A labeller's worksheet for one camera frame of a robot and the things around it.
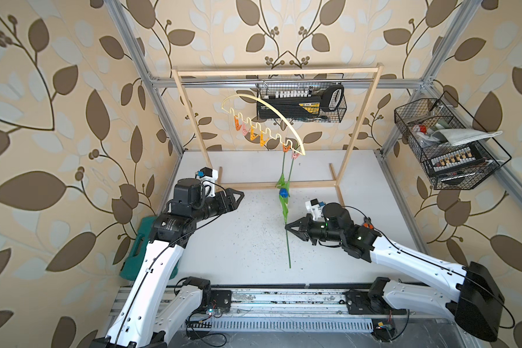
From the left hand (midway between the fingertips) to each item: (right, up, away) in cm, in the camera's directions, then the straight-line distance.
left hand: (237, 195), depth 69 cm
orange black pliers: (+53, -15, +23) cm, 59 cm away
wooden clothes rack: (+44, +4, +36) cm, 57 cm away
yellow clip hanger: (-1, +39, +32) cm, 50 cm away
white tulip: (+16, +3, +22) cm, 28 cm away
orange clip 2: (+16, +16, +7) cm, 24 cm away
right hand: (+15, -11, +4) cm, 19 cm away
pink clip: (0, +24, +16) cm, 29 cm away
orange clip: (-3, +27, +17) cm, 32 cm away
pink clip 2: (+19, +14, +8) cm, 25 cm away
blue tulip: (+16, -2, +14) cm, 21 cm away
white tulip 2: (+18, +2, +25) cm, 31 cm away
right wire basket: (+68, +28, +15) cm, 75 cm away
